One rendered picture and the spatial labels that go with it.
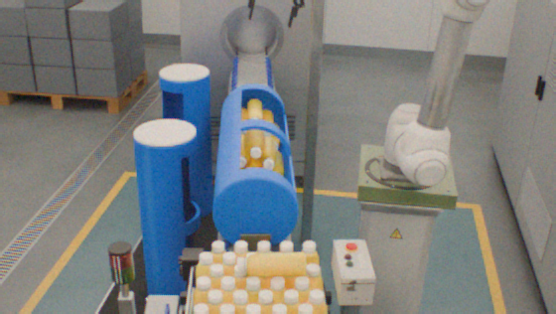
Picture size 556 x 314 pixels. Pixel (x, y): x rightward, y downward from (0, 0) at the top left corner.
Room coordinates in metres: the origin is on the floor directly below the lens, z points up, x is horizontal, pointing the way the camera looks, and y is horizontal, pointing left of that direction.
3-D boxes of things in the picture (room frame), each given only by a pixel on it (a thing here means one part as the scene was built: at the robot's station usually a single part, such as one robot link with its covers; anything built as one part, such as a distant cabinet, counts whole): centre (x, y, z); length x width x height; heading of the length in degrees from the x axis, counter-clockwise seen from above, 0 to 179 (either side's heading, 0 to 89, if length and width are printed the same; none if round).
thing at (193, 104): (3.40, 0.44, 0.59); 0.28 x 0.28 x 0.88
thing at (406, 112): (2.18, -0.55, 1.23); 0.18 x 0.16 x 0.22; 4
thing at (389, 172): (2.21, -0.54, 1.09); 0.22 x 0.18 x 0.06; 176
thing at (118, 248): (1.37, 0.37, 1.18); 0.06 x 0.06 x 0.16
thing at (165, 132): (2.59, 0.44, 1.03); 0.28 x 0.28 x 0.01
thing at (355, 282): (1.56, -0.28, 1.05); 0.20 x 0.10 x 0.10; 2
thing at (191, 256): (1.71, 0.22, 0.95); 0.10 x 0.07 x 0.10; 92
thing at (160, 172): (2.59, 0.44, 0.59); 0.28 x 0.28 x 0.88
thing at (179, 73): (3.40, 0.44, 1.03); 0.28 x 0.28 x 0.01
